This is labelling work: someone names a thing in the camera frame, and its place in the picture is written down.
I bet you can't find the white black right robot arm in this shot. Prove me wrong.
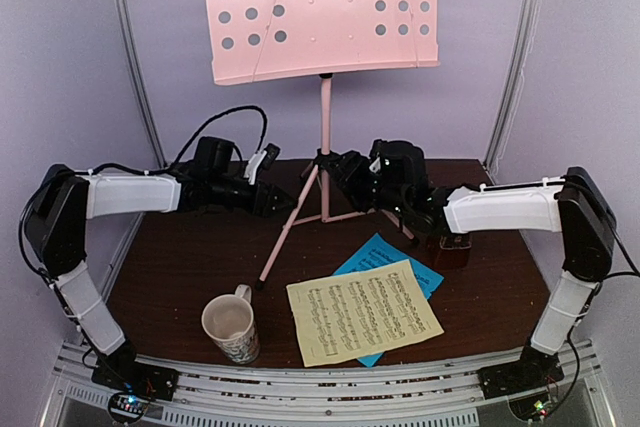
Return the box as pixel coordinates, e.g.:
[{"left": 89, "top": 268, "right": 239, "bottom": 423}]
[{"left": 321, "top": 139, "right": 616, "bottom": 389}]

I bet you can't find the aluminium corner post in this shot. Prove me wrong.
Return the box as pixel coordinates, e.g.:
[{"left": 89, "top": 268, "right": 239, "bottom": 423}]
[
  {"left": 484, "top": 0, "right": 540, "bottom": 176},
  {"left": 114, "top": 0, "right": 166, "bottom": 167}
]

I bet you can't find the left round circuit board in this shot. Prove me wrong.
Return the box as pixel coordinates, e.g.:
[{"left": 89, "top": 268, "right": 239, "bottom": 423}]
[{"left": 107, "top": 392, "right": 150, "bottom": 424}]

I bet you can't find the yellow sheet music page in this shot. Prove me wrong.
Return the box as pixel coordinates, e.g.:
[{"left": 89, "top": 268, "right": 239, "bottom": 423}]
[{"left": 286, "top": 260, "right": 444, "bottom": 367}]

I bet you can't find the dark red wooden metronome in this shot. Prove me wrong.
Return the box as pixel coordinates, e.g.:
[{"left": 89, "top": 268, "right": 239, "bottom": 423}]
[{"left": 426, "top": 234, "right": 472, "bottom": 270}]

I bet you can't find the round circuit board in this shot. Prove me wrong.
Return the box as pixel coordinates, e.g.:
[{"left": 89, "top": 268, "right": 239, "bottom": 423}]
[
  {"left": 107, "top": 392, "right": 150, "bottom": 424},
  {"left": 508, "top": 393, "right": 557, "bottom": 423}
]

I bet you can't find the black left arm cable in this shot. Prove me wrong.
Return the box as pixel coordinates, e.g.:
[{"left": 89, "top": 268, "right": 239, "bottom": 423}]
[{"left": 169, "top": 105, "right": 270, "bottom": 173}]

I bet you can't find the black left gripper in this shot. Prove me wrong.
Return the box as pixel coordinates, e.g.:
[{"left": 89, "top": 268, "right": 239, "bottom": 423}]
[{"left": 209, "top": 174, "right": 298, "bottom": 218}]

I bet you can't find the blue sheet music page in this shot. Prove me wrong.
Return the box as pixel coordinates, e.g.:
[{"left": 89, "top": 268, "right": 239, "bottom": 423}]
[{"left": 321, "top": 234, "right": 443, "bottom": 367}]

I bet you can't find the white patterned ceramic mug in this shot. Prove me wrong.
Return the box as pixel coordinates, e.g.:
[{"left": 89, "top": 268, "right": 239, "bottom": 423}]
[{"left": 201, "top": 284, "right": 260, "bottom": 365}]

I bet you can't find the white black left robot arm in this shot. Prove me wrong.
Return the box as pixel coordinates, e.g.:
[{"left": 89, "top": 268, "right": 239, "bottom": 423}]
[{"left": 22, "top": 137, "right": 294, "bottom": 391}]

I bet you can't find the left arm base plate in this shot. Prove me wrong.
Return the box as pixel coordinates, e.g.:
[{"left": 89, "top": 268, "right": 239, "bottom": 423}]
[{"left": 91, "top": 364, "right": 179, "bottom": 401}]

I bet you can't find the right aluminium corner post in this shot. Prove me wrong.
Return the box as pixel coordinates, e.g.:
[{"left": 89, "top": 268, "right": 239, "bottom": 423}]
[{"left": 484, "top": 0, "right": 540, "bottom": 176}]

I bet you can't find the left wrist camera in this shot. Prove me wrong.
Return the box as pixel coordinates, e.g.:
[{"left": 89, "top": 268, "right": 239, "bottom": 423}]
[{"left": 243, "top": 143, "right": 281, "bottom": 185}]

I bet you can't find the left aluminium corner post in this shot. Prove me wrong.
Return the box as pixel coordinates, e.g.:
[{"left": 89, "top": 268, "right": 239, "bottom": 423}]
[{"left": 114, "top": 0, "right": 166, "bottom": 167}]

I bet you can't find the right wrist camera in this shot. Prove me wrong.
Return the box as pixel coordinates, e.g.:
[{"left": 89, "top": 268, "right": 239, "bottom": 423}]
[{"left": 369, "top": 139, "right": 389, "bottom": 175}]

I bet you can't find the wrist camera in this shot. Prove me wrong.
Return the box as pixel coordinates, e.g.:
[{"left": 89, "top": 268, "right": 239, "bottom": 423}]
[
  {"left": 369, "top": 139, "right": 389, "bottom": 175},
  {"left": 243, "top": 143, "right": 281, "bottom": 185}
]

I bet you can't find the right round circuit board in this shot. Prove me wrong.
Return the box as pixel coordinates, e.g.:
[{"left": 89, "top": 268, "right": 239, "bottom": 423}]
[{"left": 508, "top": 393, "right": 557, "bottom": 423}]

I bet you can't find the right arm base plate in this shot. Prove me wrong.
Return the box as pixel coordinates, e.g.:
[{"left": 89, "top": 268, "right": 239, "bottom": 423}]
[{"left": 477, "top": 361, "right": 565, "bottom": 399}]

